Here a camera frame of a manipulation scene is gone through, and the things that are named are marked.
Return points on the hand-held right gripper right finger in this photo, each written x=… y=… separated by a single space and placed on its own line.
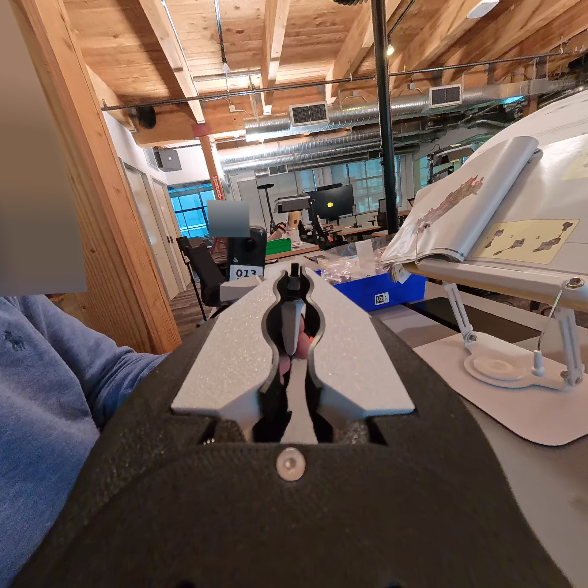
x=353 y=358

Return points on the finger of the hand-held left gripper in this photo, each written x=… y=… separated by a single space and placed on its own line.
x=236 y=290

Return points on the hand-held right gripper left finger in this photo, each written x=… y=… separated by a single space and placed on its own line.
x=229 y=358

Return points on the person's left forearm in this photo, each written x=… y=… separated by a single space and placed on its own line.
x=124 y=381

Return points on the lego instruction booklet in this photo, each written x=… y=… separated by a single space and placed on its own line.
x=459 y=206

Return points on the green storage bin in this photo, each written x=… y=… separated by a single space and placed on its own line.
x=281 y=248

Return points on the blue window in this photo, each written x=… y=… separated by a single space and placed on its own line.
x=188 y=213

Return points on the blue storage bin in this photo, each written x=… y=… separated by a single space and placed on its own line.
x=358 y=289

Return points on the white door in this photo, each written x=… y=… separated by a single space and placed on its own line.
x=158 y=239

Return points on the clear plastic parts bags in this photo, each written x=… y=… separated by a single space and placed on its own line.
x=340 y=264

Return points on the white paper sheet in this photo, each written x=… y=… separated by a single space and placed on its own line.
x=364 y=251

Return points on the wooden pillar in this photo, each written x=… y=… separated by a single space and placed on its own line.
x=115 y=206

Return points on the white vent grille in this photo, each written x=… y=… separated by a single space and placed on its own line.
x=308 y=115
x=445 y=96

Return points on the white book stand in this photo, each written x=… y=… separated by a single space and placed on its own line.
x=505 y=413

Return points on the person's blue sweater torso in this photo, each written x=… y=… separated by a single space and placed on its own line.
x=46 y=413

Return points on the black steel column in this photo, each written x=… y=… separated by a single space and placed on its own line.
x=385 y=115

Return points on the black wall monitor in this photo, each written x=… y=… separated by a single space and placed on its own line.
x=330 y=202

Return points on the silver ventilation duct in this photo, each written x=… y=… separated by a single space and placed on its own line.
x=298 y=149
x=349 y=120

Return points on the black wall speaker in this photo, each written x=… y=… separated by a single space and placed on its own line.
x=167 y=159

